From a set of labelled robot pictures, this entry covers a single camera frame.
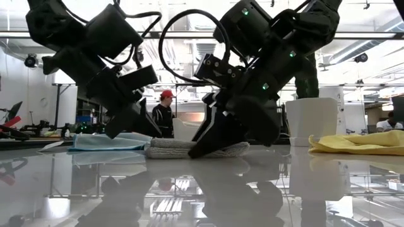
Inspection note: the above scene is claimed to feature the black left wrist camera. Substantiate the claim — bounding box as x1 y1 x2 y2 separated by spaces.
83 3 145 61

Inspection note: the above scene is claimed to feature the grey microfiber towel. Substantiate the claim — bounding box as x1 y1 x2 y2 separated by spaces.
145 137 250 160

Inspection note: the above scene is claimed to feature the yellow microfiber towel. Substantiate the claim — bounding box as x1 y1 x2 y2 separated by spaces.
308 129 404 156

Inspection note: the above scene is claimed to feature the black storage rack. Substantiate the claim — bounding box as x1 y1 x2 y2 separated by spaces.
77 94 107 133

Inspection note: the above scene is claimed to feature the black camera cable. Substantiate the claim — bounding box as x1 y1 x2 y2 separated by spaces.
104 11 163 69
158 8 233 85

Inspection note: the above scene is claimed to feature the black left camera cable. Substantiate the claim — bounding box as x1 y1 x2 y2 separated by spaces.
104 11 163 69

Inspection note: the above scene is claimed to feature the light blue microfiber towel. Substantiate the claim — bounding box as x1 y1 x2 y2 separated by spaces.
68 132 154 152

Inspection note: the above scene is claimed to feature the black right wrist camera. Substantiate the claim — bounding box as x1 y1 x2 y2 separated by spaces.
213 0 273 56

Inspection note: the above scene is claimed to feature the black tilted background screen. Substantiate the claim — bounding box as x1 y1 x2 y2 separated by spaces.
5 100 24 122

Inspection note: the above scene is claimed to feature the green cactus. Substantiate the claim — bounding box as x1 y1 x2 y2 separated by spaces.
295 52 320 99

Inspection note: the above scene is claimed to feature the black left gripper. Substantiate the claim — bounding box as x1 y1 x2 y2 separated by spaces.
42 47 162 139

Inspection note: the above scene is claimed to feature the person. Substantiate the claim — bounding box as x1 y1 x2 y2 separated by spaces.
151 90 176 139
375 110 404 132

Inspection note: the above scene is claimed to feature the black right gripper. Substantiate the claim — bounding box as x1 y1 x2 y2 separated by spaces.
188 40 313 158

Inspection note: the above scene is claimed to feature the black overhead frame beam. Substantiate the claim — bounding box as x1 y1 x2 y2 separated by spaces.
0 30 404 40

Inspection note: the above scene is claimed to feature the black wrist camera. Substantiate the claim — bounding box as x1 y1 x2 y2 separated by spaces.
213 0 273 56
83 3 145 61

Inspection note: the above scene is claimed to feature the black right camera cable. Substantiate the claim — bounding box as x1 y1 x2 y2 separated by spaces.
158 8 233 85

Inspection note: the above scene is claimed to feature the white hexagonal plant pot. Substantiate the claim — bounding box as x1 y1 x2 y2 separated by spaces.
285 96 338 148

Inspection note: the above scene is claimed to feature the white plastic bin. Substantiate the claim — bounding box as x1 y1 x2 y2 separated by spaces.
172 117 208 141

